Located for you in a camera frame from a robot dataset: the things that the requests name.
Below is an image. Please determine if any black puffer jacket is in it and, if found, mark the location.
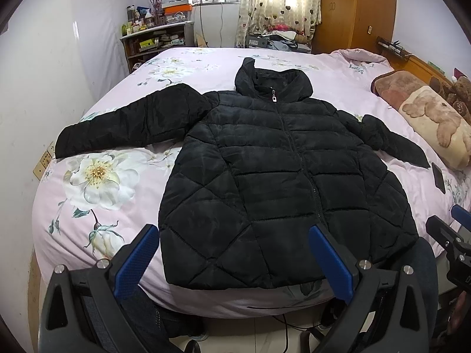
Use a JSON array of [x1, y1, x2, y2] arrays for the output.
[[56, 57, 428, 290]]

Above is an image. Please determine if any pile of clothes by window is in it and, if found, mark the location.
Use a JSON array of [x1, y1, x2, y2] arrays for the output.
[[244, 29, 311, 54]]

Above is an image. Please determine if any black smartphone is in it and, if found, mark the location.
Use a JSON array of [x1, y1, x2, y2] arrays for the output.
[[431, 163, 446, 194]]

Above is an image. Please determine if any pink floral bed sheet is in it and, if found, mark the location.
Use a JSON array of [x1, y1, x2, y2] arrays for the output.
[[32, 47, 470, 319]]

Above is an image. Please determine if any brown bear print pillow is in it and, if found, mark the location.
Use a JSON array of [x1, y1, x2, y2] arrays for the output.
[[370, 70, 470, 171]]

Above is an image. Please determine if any brown teddy bear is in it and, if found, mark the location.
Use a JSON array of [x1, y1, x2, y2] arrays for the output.
[[429, 76, 471, 124]]

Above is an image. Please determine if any wooden headboard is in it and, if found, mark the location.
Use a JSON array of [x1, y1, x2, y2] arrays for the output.
[[376, 37, 465, 84]]

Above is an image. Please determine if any wooden wardrobe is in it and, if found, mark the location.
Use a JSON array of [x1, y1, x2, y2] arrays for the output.
[[311, 0, 397, 54]]

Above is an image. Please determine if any wooden shelf with clutter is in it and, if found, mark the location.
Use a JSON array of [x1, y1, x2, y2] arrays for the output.
[[120, 21, 195, 73]]

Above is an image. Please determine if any heart pattern curtain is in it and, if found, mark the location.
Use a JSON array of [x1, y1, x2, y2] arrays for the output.
[[235, 0, 322, 48]]

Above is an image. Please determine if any orange storage box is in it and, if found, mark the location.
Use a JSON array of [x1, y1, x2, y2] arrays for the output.
[[162, 0, 193, 15]]

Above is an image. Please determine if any wall power socket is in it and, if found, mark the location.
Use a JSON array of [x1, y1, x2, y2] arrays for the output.
[[33, 142, 55, 180]]

